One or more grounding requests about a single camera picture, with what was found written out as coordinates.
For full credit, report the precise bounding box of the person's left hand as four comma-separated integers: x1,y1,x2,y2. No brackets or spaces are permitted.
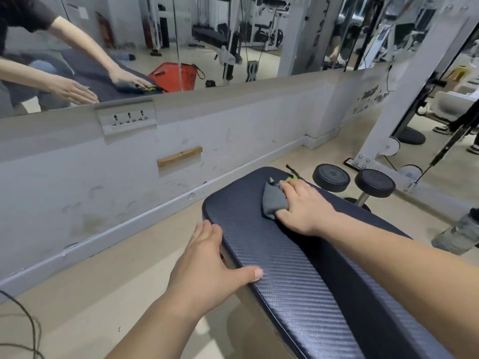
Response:
164,219,264,319

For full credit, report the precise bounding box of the person's right hand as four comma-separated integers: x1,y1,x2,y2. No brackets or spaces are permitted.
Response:
275,178,338,238

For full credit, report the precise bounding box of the grey microfibre cloth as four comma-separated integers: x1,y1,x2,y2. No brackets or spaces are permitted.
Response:
261,175,300,220

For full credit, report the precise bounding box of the dark blue padded bench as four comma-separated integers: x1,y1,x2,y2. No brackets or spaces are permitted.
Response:
202,166,456,359

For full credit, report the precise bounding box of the person's left forearm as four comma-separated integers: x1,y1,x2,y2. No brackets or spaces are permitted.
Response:
104,291,210,359

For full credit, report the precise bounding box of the person's right forearm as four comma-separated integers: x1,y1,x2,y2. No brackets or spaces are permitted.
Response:
318,211,479,359

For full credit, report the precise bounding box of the black round dumbbell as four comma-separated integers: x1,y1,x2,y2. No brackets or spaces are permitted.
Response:
342,169,396,213
312,163,351,193

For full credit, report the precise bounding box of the black round machine base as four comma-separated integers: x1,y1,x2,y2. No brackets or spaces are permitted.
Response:
393,126,427,146

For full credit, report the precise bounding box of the clear water bottle black lid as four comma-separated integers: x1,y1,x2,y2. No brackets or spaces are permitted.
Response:
431,208,479,256

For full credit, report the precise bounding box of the white box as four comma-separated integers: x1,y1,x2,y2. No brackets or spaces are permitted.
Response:
430,89,476,122

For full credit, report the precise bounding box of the yellow plastic stool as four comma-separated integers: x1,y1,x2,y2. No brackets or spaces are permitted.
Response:
447,65,471,81

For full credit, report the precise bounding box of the white cable machine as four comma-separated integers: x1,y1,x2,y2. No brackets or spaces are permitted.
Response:
343,10,479,221

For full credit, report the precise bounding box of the wall mirror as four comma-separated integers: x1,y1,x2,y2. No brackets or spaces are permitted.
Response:
0,0,446,120

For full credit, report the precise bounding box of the grey wall socket panel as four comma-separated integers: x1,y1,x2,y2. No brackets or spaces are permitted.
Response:
93,100,158,137

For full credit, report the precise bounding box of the black charging cable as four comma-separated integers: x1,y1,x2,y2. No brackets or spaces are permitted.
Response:
0,290,45,359

